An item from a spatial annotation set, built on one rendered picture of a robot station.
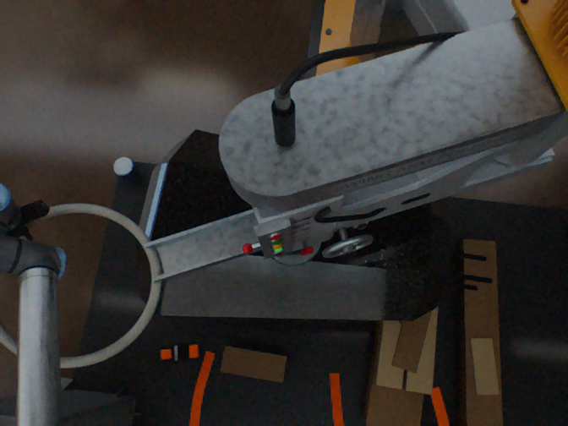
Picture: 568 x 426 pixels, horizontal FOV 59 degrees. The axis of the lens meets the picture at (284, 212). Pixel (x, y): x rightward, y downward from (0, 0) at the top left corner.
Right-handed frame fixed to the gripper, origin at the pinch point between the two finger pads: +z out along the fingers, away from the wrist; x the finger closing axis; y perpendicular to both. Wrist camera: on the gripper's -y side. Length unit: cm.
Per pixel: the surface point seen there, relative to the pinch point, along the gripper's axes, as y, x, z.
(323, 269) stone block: -63, 75, 1
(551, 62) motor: -82, 71, -100
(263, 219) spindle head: -32, 52, -65
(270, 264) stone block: -52, 60, 7
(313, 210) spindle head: -41, 58, -67
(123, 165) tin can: -63, -31, 87
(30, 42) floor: -84, -136, 114
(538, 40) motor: -85, 67, -100
